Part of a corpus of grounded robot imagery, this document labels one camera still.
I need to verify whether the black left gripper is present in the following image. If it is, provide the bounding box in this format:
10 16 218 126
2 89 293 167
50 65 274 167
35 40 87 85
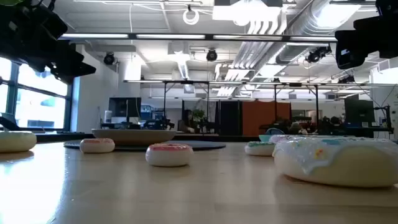
12 3 97 85

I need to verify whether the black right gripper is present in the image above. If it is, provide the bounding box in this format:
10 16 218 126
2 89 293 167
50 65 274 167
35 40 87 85
334 14 398 70

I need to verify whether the black computer monitor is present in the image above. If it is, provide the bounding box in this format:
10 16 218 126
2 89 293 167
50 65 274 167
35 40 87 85
108 96 142 124
344 98 376 124

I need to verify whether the pink frosted donut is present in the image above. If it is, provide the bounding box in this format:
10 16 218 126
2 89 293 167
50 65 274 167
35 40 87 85
145 142 195 167
79 138 116 154

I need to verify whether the tan round plate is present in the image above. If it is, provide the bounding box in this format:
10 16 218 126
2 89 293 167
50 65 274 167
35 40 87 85
91 128 177 147

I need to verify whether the cream plain donut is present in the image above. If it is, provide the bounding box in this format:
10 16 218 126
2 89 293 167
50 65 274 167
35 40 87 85
0 131 38 154

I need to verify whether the orange partition panel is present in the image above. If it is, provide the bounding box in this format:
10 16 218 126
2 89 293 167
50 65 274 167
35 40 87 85
242 100 292 136

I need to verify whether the large white frosted sprinkle donut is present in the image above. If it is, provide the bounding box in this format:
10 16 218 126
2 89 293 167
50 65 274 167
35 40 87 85
272 136 398 189

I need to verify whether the person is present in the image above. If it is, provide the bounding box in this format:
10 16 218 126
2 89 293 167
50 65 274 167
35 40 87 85
182 109 196 134

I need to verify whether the teal bowl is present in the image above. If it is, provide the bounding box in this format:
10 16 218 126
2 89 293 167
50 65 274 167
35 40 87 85
258 128 285 142

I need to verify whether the black overhead light bar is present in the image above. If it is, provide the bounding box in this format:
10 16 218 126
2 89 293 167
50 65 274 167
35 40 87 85
58 32 338 42

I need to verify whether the green potted plant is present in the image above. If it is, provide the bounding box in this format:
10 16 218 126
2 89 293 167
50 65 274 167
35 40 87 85
192 108 207 124

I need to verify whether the green frosted donut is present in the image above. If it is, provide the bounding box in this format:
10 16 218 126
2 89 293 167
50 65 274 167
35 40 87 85
244 141 277 157

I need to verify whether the black partition panel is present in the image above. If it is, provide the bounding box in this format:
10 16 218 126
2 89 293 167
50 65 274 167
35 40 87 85
214 100 244 136

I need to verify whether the dark blue round mat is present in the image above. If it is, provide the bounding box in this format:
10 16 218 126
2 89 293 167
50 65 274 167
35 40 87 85
63 139 227 152

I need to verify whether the black ceiling camera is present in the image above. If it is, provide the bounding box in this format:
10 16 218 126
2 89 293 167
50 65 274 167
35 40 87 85
205 48 218 62
305 45 332 64
103 52 118 67

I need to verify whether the silver ventilation duct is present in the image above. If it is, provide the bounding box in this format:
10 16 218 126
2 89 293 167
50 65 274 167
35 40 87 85
275 0 363 65

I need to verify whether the window frame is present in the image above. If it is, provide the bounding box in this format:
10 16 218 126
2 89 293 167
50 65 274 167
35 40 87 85
0 57 75 132

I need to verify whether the white coiled cable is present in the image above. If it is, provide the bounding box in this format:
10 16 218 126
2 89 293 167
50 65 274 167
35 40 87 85
182 4 200 26

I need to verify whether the black metal frame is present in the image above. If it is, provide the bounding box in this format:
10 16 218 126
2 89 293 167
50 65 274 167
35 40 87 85
123 79 398 136

